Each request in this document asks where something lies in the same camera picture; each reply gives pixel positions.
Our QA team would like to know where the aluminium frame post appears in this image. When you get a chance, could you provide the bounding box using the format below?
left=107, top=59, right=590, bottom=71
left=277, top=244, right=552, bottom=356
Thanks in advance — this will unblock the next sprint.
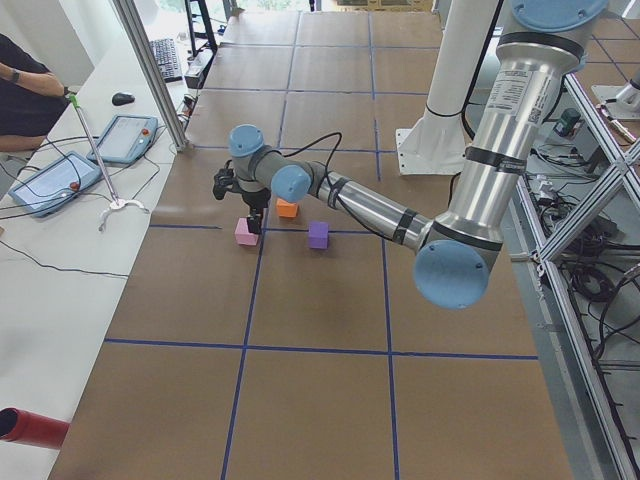
left=113, top=0, right=188, bottom=152

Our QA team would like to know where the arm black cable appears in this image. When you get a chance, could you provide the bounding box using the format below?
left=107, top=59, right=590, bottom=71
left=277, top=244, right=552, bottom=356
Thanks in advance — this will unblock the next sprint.
left=279, top=131, right=401, bottom=236

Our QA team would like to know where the pink foam block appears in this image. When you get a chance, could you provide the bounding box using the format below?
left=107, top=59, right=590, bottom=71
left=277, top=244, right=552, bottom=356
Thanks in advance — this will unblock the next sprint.
left=234, top=217, right=260, bottom=246

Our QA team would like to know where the far teach pendant tablet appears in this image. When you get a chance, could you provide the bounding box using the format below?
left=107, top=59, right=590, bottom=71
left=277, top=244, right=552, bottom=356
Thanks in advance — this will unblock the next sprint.
left=96, top=114, right=159, bottom=165

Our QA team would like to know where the black computer mouse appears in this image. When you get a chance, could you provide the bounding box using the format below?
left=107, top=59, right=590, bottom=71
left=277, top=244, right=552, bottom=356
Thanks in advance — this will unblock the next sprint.
left=111, top=92, right=135, bottom=106

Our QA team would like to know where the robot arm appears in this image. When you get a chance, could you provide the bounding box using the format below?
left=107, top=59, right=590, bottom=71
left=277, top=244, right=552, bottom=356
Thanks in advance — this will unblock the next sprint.
left=214, top=1, right=606, bottom=309

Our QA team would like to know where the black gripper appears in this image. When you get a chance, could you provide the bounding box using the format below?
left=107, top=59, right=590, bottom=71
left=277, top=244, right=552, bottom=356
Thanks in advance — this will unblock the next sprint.
left=239, top=182, right=271, bottom=233

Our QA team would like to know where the teach pendant tablet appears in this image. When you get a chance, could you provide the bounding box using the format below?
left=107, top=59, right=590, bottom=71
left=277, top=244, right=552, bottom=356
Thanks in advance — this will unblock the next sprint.
left=9, top=151, right=102, bottom=217
left=96, top=114, right=159, bottom=165

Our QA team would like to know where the white pedestal column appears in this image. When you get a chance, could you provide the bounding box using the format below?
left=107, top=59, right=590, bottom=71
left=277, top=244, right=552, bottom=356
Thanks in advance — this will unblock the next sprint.
left=396, top=1, right=502, bottom=175

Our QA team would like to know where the person in dark shirt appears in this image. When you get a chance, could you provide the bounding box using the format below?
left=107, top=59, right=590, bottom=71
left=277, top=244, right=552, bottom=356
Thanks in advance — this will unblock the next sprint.
left=1, top=34, right=69, bottom=153

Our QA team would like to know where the near teach pendant tablet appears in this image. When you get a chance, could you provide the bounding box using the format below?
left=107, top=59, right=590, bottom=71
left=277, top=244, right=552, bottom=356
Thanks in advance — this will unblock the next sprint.
left=9, top=151, right=102, bottom=217

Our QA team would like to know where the orange foam block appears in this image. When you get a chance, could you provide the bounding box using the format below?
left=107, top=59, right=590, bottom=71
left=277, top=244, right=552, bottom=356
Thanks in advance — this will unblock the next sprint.
left=276, top=198, right=299, bottom=219

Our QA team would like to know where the red cylinder tube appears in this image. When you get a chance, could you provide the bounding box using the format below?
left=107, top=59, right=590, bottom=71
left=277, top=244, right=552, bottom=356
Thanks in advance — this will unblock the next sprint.
left=1, top=407, right=70, bottom=450

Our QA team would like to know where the black keyboard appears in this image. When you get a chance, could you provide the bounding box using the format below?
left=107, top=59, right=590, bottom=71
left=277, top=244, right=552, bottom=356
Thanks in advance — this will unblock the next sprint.
left=149, top=38, right=182, bottom=83

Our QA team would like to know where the purple foam block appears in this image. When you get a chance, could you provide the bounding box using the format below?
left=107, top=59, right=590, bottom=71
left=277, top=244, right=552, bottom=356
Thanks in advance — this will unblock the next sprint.
left=308, top=221, right=329, bottom=250

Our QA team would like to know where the reacher grabber stick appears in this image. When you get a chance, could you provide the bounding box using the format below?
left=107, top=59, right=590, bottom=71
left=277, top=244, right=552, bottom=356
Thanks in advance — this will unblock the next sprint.
left=67, top=93, right=150, bottom=232

